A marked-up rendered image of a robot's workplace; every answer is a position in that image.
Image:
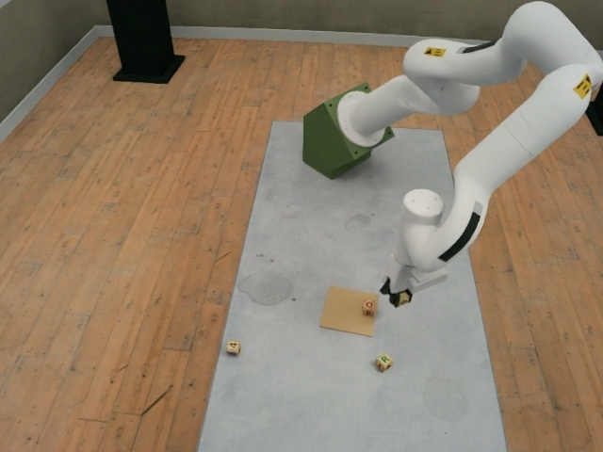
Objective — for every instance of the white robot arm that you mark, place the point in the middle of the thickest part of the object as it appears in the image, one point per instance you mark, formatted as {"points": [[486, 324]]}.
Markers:
{"points": [[439, 73]]}

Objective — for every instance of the tan square mat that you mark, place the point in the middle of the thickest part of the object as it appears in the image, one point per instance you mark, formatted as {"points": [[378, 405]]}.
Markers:
{"points": [[343, 311]]}

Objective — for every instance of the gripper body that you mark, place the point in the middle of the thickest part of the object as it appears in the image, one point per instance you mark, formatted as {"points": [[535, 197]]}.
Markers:
{"points": [[398, 274]]}

